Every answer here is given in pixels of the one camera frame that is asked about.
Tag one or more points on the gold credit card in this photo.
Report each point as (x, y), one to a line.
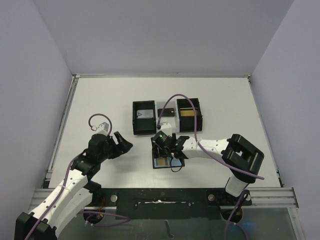
(189, 112)

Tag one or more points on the aluminium frame rail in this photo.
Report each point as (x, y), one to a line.
(48, 163)

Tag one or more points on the black left bin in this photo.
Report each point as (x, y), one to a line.
(143, 126)

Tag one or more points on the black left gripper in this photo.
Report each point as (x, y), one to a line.
(122, 147)

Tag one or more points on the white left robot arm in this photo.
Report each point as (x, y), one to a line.
(75, 191)

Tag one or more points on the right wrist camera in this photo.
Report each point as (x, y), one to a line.
(166, 128)

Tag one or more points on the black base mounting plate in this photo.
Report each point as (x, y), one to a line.
(160, 203)

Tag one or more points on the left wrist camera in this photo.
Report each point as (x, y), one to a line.
(102, 129)

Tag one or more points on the black right bin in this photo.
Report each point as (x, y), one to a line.
(187, 124)

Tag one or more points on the black bin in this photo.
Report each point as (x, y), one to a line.
(143, 126)
(187, 124)

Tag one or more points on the white middle bin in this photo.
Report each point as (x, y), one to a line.
(172, 120)

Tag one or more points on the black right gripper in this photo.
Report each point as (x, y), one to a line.
(161, 150)

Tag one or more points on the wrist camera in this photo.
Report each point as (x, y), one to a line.
(102, 129)
(166, 128)

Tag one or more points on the black credit card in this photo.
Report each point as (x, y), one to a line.
(168, 112)

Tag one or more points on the black leather card holder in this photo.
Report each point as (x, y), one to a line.
(172, 163)

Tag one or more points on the silver credit card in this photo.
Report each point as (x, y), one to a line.
(144, 114)

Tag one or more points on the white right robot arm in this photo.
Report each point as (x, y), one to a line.
(236, 153)

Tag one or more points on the gold card from holder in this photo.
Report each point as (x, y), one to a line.
(161, 162)

